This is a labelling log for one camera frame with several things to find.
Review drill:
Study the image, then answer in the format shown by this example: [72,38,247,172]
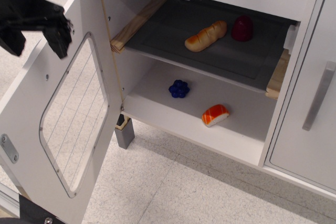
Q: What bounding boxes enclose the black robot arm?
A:
[1,0,72,59]

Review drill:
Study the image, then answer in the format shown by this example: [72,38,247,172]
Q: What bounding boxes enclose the silver right door handle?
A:
[302,61,335,131]

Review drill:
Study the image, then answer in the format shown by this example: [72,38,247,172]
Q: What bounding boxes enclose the toy bread loaf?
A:
[184,20,227,52]

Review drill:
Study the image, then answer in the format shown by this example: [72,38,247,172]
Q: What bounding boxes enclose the grey oven tray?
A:
[125,0,292,90]

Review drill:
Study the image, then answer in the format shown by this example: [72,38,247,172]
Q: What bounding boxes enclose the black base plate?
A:
[19,195,64,224]

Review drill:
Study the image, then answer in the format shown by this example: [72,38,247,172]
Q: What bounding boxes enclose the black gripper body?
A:
[1,0,71,34]

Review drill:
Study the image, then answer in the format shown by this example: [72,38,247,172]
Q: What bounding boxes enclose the white toy kitchen cabinet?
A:
[101,0,335,199]

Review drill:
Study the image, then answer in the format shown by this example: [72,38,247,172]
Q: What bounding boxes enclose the toy salmon sushi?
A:
[202,104,230,127]

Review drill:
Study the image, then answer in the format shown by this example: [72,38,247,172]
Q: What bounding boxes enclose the blue toy grapes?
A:
[169,80,190,98]

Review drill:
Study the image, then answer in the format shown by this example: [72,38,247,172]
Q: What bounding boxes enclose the grey cabinet leg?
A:
[114,114,135,149]

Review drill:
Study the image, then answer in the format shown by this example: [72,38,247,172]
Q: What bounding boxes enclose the white right cabinet door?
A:
[265,0,335,197]

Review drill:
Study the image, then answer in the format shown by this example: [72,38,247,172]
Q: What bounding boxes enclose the white oven door with window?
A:
[1,0,121,223]

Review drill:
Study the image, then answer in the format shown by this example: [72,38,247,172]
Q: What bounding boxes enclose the dark red toy cup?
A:
[231,15,254,42]

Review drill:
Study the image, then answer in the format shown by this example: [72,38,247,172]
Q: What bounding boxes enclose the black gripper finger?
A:
[1,29,26,57]
[43,23,72,59]

